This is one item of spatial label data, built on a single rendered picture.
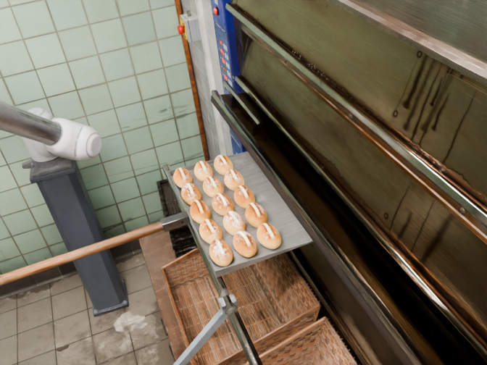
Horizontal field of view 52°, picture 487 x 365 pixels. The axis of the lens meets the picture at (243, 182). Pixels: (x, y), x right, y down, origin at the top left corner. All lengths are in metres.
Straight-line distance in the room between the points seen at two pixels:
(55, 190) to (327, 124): 1.52
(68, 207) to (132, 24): 0.95
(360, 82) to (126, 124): 1.92
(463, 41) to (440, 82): 0.09
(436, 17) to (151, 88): 2.06
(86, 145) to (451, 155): 1.61
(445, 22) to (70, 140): 1.63
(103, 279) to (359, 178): 1.94
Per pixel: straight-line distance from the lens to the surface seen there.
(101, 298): 2.99
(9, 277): 1.67
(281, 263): 2.00
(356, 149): 1.22
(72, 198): 2.52
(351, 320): 1.60
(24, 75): 2.68
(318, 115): 1.37
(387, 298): 1.09
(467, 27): 0.84
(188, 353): 1.52
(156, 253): 2.45
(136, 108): 2.80
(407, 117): 0.97
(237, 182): 1.71
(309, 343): 1.82
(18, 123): 2.01
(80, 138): 2.18
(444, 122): 0.90
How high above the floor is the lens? 2.26
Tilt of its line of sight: 38 degrees down
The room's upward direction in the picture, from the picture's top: 8 degrees counter-clockwise
